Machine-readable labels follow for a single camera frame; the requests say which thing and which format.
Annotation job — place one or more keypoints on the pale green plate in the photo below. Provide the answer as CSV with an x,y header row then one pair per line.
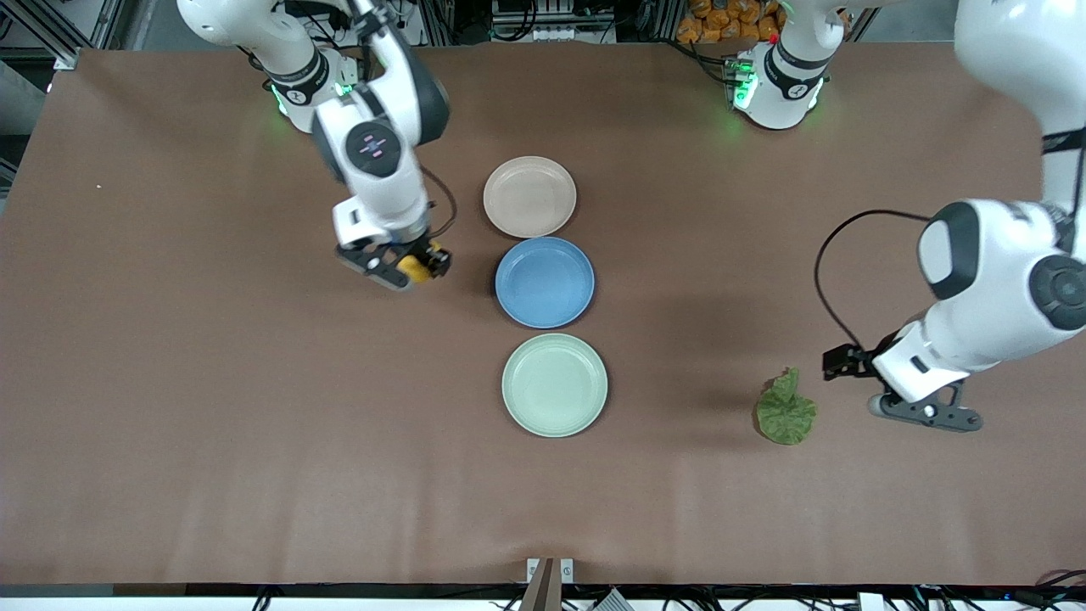
x,y
554,385

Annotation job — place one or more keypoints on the white power strip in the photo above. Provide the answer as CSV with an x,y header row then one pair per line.
x,y
411,32

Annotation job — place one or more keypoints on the beige plate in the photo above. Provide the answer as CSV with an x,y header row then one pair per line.
x,y
529,197

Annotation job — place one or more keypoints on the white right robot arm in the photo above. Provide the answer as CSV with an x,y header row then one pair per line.
x,y
386,182

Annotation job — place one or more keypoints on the bag of orange packets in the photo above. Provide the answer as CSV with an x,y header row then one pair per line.
x,y
721,21

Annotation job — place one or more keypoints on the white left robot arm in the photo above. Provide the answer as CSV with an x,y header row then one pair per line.
x,y
993,255

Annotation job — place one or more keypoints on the black electronics box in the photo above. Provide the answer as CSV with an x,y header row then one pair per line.
x,y
551,17

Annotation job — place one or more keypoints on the blue plate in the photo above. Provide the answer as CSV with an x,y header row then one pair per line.
x,y
545,283

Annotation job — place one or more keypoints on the yellow lemon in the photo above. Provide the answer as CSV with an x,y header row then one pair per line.
x,y
414,270

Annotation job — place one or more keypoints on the green lettuce leaf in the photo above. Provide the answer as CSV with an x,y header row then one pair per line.
x,y
786,417

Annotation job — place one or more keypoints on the aluminium frame profile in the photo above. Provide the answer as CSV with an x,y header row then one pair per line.
x,y
64,55

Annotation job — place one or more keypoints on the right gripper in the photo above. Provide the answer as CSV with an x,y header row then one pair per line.
x,y
422,249

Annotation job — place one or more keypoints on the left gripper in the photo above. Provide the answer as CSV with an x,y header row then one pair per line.
x,y
859,361

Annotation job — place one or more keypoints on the metal mount bracket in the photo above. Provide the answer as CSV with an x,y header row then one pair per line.
x,y
539,585

